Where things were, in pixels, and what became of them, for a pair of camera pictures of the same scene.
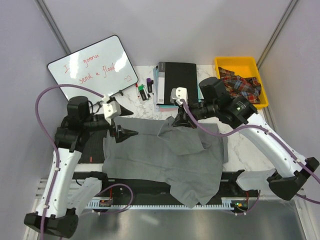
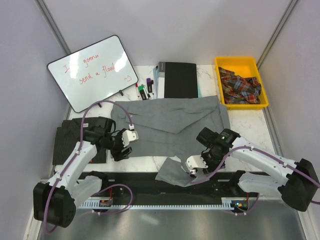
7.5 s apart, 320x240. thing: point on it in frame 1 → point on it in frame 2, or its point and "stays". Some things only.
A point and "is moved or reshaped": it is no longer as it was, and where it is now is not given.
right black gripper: (183, 119) → (211, 168)
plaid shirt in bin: (237, 86) stays
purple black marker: (149, 84) stays
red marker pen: (137, 91) stays
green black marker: (143, 93) stays
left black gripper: (122, 133) → (118, 155)
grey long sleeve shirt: (189, 159) is moved or reshaped
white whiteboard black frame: (104, 67) stays
